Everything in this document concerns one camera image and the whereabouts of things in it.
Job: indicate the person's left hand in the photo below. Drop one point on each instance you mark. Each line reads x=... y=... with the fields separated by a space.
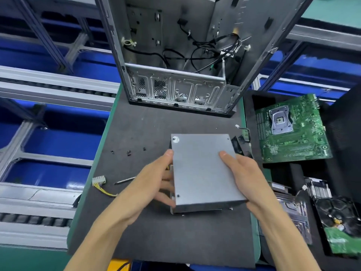
x=144 y=189

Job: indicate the person's right hand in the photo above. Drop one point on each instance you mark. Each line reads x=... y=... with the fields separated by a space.
x=251 y=180

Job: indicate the small black screws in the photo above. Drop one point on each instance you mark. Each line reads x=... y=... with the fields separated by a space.
x=128 y=151

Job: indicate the grey power supply cover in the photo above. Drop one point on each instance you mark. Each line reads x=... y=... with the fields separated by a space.
x=200 y=169

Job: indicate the black cooling fan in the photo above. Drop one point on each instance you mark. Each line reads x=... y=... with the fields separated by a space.
x=241 y=142

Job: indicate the clear plastic screw tray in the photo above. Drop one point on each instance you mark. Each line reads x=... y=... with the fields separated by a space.
x=296 y=214

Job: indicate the green motherboard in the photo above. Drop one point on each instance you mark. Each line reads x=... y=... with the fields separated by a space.
x=293 y=129

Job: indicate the silver heatsink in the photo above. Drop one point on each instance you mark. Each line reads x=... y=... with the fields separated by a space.
x=318 y=188

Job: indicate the black foam work mat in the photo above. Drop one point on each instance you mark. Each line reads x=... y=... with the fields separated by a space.
x=129 y=121

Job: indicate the yellow button box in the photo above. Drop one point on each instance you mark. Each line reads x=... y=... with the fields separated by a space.
x=119 y=265

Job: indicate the black foam parts tray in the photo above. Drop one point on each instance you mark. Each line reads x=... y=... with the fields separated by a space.
x=338 y=160

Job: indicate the black hard disk drive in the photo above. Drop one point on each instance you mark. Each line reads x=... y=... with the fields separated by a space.
x=338 y=223

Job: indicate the silver computer tower chassis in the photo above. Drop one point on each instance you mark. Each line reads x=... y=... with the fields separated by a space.
x=180 y=81

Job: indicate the aluminium conveyor frame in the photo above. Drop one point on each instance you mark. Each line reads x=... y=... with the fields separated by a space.
x=51 y=87

